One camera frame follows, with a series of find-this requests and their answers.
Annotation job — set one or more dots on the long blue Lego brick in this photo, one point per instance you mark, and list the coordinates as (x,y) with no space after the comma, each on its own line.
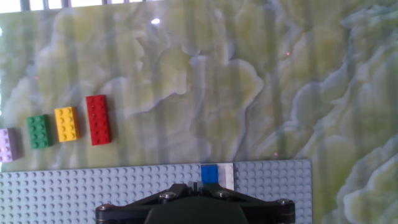
(209,173)

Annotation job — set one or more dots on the white Lego plate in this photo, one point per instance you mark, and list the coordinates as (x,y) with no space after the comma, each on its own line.
(226,175)

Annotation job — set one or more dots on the green marble pattern mat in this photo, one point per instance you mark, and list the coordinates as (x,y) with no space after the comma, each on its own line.
(280,93)

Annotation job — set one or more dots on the grey Lego baseplate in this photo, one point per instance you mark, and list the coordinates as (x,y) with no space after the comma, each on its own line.
(77,196)

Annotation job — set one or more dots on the yellow Lego brick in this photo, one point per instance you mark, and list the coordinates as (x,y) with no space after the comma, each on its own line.
(67,124)

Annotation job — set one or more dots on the pink Lego brick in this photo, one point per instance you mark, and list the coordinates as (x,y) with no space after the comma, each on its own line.
(7,145)

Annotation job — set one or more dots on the green Lego brick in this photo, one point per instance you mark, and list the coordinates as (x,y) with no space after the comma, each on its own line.
(39,132)

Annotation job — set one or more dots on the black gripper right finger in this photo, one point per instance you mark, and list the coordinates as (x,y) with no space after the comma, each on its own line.
(264,211)

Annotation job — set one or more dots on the long red Lego brick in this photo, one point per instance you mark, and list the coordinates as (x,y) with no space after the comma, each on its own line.
(98,120)

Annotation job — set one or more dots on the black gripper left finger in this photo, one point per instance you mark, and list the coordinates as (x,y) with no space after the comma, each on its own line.
(136,210)

